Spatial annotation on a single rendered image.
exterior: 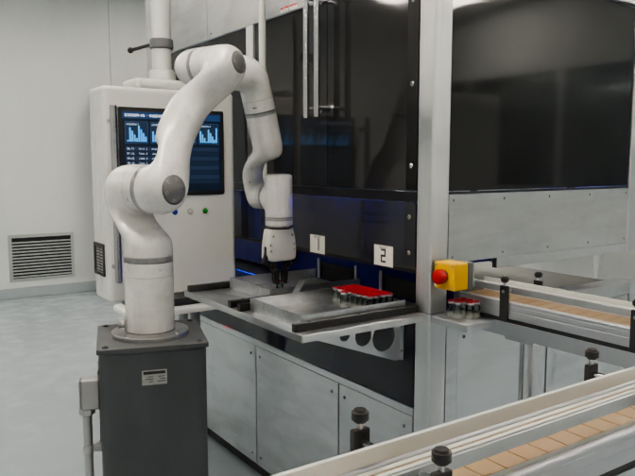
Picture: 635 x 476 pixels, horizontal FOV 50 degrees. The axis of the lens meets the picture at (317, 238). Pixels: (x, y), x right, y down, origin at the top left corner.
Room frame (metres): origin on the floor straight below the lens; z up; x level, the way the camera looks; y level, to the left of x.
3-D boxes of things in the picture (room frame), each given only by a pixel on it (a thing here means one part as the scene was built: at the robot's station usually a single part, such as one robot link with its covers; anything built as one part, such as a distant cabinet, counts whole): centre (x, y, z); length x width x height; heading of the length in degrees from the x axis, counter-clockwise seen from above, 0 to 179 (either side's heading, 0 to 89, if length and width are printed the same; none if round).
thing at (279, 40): (2.39, 0.10, 1.50); 0.47 x 0.01 x 0.59; 34
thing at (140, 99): (2.52, 0.57, 1.19); 0.50 x 0.19 x 0.78; 124
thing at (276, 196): (2.05, 0.12, 1.19); 0.09 x 0.08 x 0.13; 52
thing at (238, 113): (2.83, 0.40, 1.50); 0.49 x 0.01 x 0.59; 34
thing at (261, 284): (2.17, 0.07, 0.90); 0.34 x 0.26 x 0.04; 124
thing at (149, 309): (1.66, 0.42, 0.95); 0.19 x 0.19 x 0.18
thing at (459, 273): (1.75, -0.36, 0.99); 0.08 x 0.07 x 0.07; 124
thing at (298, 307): (1.82, -0.03, 0.90); 0.34 x 0.26 x 0.04; 124
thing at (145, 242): (1.68, 0.45, 1.16); 0.19 x 0.12 x 0.24; 52
